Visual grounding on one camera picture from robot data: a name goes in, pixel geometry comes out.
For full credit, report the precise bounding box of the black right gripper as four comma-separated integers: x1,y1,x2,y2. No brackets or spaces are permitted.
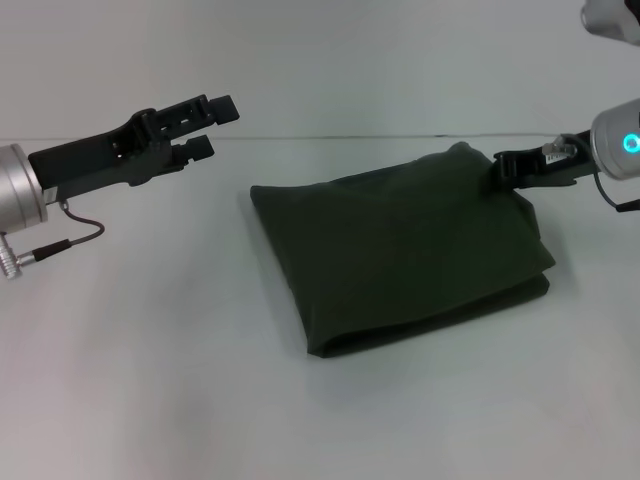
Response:
482,129,601,193

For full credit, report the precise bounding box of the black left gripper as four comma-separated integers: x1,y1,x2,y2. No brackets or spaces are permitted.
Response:
27,93,241,193

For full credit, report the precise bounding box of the dark green shirt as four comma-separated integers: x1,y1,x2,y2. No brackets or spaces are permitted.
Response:
249,140,559,361

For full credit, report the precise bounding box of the right arm cable with plug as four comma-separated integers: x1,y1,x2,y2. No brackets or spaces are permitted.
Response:
539,133,640,213

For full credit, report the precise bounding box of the arm cable with plug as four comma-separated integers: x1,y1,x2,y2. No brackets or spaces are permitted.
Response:
0,199,107,280
539,133,640,213

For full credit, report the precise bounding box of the left arm cable with plug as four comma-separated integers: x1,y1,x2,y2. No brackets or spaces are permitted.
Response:
0,199,107,280

